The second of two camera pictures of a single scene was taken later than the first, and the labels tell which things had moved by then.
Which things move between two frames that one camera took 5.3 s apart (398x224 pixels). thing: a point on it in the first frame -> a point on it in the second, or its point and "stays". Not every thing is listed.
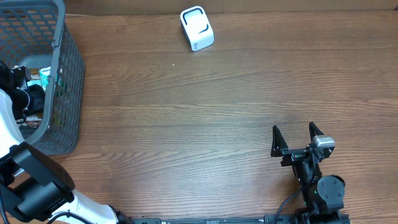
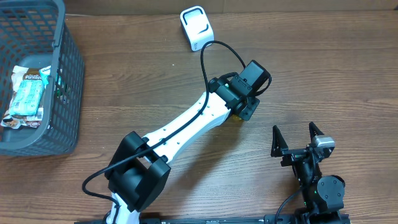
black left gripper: (40, 95) -> (247, 111)
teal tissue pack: (45, 73) stays
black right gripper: (280, 149) stays
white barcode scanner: (198, 28) stays
